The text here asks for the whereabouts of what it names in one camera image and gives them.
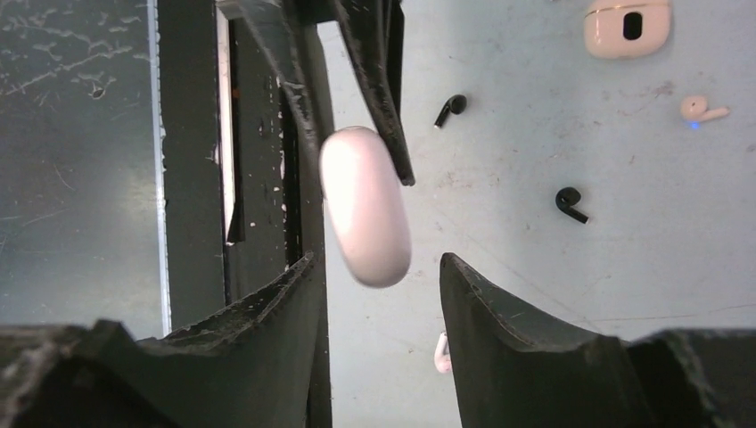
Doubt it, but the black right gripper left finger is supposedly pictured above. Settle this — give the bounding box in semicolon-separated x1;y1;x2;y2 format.
1;253;325;427

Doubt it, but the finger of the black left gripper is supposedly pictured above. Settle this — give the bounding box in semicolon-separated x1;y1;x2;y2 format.
216;1;333;256
330;0;415;186

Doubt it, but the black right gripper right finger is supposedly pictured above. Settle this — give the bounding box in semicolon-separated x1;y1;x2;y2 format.
440;253;755;427

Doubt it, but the white earbud charging case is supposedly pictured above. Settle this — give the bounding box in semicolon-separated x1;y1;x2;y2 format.
319;127;412;288

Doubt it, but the white earbud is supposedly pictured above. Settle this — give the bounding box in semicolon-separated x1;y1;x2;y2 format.
433;331;452;374

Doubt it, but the pink earbud charging case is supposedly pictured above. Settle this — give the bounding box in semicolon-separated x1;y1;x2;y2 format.
583;0;672;60

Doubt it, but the black earbud upper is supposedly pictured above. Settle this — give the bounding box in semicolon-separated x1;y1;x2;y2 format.
434;95;468;128

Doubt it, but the black earbud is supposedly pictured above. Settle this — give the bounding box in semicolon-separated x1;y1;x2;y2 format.
555;187;589;224
434;95;468;128

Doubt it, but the black earbud lower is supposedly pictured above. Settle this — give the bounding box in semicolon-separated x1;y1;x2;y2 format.
555;187;589;224

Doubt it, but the pink earbud with blue light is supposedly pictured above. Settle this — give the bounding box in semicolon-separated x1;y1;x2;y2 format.
679;95;730;123

